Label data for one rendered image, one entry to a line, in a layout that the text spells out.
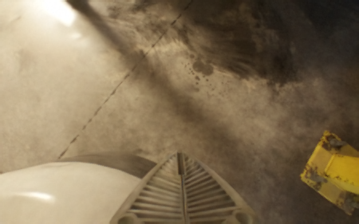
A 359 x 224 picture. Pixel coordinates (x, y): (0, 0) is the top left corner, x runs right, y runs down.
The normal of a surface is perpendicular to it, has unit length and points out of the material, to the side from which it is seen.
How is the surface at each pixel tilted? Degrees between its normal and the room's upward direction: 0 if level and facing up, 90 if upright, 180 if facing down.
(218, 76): 0
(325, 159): 0
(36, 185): 54
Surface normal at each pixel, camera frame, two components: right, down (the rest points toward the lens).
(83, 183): 0.21, -0.87
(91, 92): 0.03, -0.14
